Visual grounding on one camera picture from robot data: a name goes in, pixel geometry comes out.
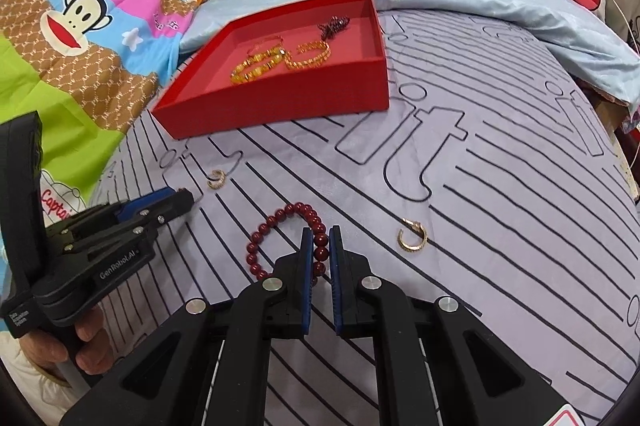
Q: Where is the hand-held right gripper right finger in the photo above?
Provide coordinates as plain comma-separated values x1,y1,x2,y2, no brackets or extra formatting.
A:
328,225,568,426

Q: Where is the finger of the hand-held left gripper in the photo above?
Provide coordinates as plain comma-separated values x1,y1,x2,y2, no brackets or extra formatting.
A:
49,187,177,244
64,187,195,267

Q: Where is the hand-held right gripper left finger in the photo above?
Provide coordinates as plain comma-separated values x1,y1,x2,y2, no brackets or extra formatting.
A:
60,227,316,426

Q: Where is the dark red bead bracelet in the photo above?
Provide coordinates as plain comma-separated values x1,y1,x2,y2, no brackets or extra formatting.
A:
245,202,329,287

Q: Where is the yellow glass bead bracelet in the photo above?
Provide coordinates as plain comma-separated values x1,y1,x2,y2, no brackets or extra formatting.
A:
230,47,287,85

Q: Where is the red cardboard box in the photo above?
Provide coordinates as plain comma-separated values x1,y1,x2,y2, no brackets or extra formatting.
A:
151,0,391,141

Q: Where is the plain gold bangle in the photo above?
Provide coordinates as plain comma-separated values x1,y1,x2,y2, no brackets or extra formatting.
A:
245,34,285,56

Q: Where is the orange bead bracelet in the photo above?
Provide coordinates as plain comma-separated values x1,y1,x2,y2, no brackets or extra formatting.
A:
284,40,332,71

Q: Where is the dark purple small-bead bracelet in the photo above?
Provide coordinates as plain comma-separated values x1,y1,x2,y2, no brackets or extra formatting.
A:
318,16,351,40

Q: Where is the person's left hand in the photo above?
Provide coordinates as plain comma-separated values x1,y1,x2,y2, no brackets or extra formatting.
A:
20,305,114,377

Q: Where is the cartoon monkey print blanket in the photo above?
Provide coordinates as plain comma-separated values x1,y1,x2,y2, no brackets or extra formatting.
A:
0,0,211,229

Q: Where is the grey striped bedsheet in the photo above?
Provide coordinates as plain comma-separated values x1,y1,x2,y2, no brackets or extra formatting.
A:
42,8,640,426

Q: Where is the black ornate metal rack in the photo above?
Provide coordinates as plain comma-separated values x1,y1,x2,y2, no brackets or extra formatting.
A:
621,12,640,57

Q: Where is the white cable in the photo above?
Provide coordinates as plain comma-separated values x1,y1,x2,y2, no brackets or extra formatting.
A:
606,0,635,40

